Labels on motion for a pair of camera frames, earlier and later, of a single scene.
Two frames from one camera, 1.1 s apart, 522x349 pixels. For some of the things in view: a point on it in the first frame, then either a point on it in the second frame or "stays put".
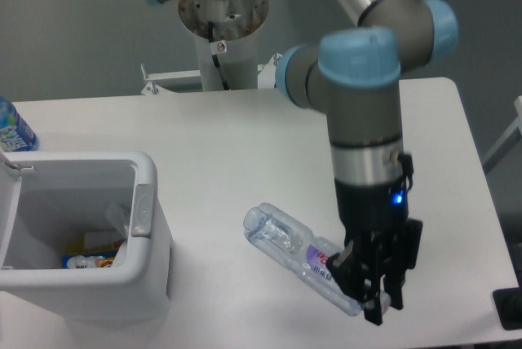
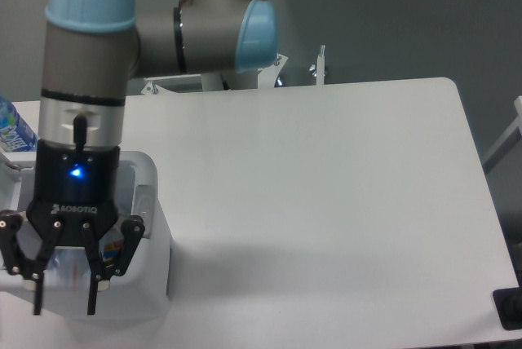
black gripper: x=382 y=243 to x=75 y=202
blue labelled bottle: x=15 y=134 stays put
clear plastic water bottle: x=276 y=238 to x=68 y=267
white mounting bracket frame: x=265 y=77 stays put
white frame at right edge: x=511 y=136 stays put
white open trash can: x=50 y=201 stays put
